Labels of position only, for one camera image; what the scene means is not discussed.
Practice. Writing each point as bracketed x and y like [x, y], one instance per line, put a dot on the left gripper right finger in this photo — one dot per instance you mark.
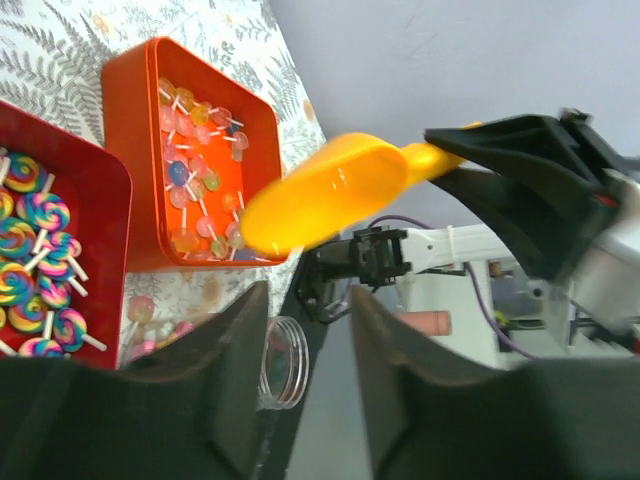
[432, 414]

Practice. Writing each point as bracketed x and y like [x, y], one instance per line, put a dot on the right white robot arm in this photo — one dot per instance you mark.
[378, 256]

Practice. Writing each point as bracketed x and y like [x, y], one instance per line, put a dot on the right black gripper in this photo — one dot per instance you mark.
[550, 225]

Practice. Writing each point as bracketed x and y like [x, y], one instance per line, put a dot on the yellow plastic scoop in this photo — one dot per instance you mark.
[348, 179]

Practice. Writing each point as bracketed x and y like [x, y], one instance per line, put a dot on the red tray swirl lollipops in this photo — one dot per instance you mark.
[65, 215]

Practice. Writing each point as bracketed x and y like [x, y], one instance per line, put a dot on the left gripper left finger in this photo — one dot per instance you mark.
[187, 411]

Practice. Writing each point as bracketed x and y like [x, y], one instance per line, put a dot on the orange tray clear lollipops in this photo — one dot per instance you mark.
[198, 146]

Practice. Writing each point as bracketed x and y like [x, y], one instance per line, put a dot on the clear glass jar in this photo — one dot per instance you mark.
[282, 365]

